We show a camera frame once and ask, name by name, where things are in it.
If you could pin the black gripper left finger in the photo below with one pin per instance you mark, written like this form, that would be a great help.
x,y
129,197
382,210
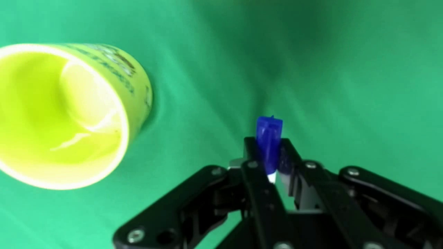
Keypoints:
x,y
216,194

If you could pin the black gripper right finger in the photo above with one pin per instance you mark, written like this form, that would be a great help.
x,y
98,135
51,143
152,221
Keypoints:
x,y
350,208

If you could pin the white marker with blue cap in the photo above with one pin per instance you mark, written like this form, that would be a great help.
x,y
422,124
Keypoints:
x,y
269,139

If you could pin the yellow printed mug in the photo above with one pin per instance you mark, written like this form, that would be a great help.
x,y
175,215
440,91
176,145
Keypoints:
x,y
60,115

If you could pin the green table cloth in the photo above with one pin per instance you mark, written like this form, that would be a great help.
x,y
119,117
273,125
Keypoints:
x,y
277,56

